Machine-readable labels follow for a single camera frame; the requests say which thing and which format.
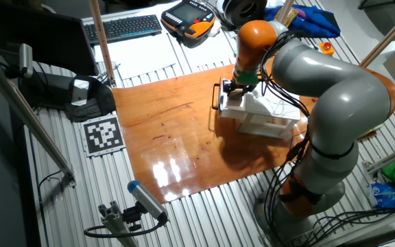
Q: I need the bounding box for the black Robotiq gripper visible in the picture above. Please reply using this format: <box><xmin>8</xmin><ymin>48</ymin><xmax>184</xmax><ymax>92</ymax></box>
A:
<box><xmin>222</xmin><ymin>79</ymin><xmax>259</xmax><ymax>99</ymax></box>

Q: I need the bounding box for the black round spool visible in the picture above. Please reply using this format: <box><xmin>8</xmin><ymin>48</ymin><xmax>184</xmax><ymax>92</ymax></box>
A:
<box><xmin>223</xmin><ymin>0</ymin><xmax>269</xmax><ymax>30</ymax></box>

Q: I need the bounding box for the glossy orange wooden board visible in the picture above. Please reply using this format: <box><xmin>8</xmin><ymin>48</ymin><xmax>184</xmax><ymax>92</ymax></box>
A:
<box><xmin>111</xmin><ymin>63</ymin><xmax>368</xmax><ymax>205</ymax></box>

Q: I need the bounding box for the black orange teach pendant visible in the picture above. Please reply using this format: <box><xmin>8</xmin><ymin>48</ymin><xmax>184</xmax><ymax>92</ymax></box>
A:
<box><xmin>160</xmin><ymin>0</ymin><xmax>217</xmax><ymax>49</ymax></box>

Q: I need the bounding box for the orange red-button box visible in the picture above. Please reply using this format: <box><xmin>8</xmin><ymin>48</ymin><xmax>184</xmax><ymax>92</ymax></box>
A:
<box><xmin>320</xmin><ymin>41</ymin><xmax>335</xmax><ymax>57</ymax></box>

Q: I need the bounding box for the blue cloth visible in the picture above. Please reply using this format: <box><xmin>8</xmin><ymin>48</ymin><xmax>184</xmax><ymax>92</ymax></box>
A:
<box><xmin>262</xmin><ymin>5</ymin><xmax>342</xmax><ymax>38</ymax></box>

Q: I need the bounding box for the white printed paper sheet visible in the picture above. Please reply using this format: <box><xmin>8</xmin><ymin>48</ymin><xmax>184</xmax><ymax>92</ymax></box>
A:
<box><xmin>93</xmin><ymin>32</ymin><xmax>178</xmax><ymax>80</ymax></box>

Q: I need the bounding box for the black computer keyboard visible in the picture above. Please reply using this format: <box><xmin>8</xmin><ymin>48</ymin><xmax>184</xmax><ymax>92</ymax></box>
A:
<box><xmin>83</xmin><ymin>14</ymin><xmax>163</xmax><ymax>45</ymax></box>

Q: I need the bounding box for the yellow green-button box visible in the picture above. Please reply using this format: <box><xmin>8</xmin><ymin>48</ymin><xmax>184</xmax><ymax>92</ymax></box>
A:
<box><xmin>357</xmin><ymin>127</ymin><xmax>385</xmax><ymax>140</ymax></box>

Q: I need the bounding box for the black white fiducial marker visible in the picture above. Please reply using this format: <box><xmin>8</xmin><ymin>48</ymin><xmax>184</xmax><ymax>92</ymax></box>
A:
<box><xmin>80</xmin><ymin>115</ymin><xmax>126</xmax><ymax>158</ymax></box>

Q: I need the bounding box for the black fabric bag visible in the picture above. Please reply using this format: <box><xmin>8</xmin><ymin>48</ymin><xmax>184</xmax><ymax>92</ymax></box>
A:
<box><xmin>19</xmin><ymin>70</ymin><xmax>117</xmax><ymax>124</ymax></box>

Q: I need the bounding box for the shiny grey rectangular device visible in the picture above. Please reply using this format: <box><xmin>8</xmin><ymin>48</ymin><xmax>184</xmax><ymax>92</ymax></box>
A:
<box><xmin>70</xmin><ymin>78</ymin><xmax>91</xmax><ymax>106</ymax></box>

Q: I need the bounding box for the blue plastic bag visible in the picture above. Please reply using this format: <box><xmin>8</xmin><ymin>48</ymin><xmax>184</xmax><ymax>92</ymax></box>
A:
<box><xmin>367</xmin><ymin>181</ymin><xmax>395</xmax><ymax>210</ymax></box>

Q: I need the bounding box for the black computer monitor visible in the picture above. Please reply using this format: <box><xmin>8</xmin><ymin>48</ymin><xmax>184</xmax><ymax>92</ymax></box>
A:
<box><xmin>0</xmin><ymin>2</ymin><xmax>99</xmax><ymax>77</ymax></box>

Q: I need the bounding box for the dark metal bar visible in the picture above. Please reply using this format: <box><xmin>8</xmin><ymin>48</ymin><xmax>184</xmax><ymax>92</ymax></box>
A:
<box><xmin>334</xmin><ymin>224</ymin><xmax>395</xmax><ymax>247</ymax></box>

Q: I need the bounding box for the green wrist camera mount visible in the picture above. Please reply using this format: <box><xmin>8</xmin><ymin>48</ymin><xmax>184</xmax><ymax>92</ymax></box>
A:
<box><xmin>234</xmin><ymin>70</ymin><xmax>259</xmax><ymax>86</ymax></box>

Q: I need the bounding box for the white plastic drawer cabinet frame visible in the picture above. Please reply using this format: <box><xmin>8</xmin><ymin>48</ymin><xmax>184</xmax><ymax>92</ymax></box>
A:
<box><xmin>235</xmin><ymin>89</ymin><xmax>302</xmax><ymax>140</ymax></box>

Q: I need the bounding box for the aluminium frame post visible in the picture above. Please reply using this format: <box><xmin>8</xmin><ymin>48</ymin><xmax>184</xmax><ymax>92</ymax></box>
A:
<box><xmin>358</xmin><ymin>0</ymin><xmax>395</xmax><ymax>68</ymax></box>
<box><xmin>276</xmin><ymin>0</ymin><xmax>296</xmax><ymax>27</ymax></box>
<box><xmin>88</xmin><ymin>0</ymin><xmax>117</xmax><ymax>87</ymax></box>

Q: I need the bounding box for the brass bracket plate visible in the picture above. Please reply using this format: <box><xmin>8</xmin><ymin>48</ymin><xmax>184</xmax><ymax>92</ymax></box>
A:
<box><xmin>274</xmin><ymin>7</ymin><xmax>300</xmax><ymax>29</ymax></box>

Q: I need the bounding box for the silver camera with blue end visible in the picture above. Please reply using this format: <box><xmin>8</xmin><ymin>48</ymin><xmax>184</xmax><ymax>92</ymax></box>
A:
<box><xmin>127</xmin><ymin>180</ymin><xmax>169</xmax><ymax>224</ymax></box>

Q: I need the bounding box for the aluminium frame bar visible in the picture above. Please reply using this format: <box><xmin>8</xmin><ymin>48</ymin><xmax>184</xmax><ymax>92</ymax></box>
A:
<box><xmin>0</xmin><ymin>44</ymin><xmax>77</xmax><ymax>188</ymax></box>
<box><xmin>363</xmin><ymin>139</ymin><xmax>395</xmax><ymax>175</ymax></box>

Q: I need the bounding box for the black camera cable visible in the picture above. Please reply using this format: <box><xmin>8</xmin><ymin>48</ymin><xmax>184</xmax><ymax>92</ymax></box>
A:
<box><xmin>83</xmin><ymin>219</ymin><xmax>169</xmax><ymax>239</ymax></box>

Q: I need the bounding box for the short aluminium profile mount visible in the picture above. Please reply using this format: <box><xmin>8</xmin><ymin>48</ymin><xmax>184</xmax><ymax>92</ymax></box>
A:
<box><xmin>97</xmin><ymin>200</ymin><xmax>140</xmax><ymax>247</ymax></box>

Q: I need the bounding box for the silver depth camera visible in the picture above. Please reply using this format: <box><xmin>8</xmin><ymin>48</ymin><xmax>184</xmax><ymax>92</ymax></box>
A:
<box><xmin>18</xmin><ymin>43</ymin><xmax>34</xmax><ymax>79</ymax></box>

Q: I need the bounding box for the thin black cable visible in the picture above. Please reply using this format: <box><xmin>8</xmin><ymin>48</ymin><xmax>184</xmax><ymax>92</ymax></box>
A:
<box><xmin>38</xmin><ymin>169</ymin><xmax>63</xmax><ymax>247</ymax></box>

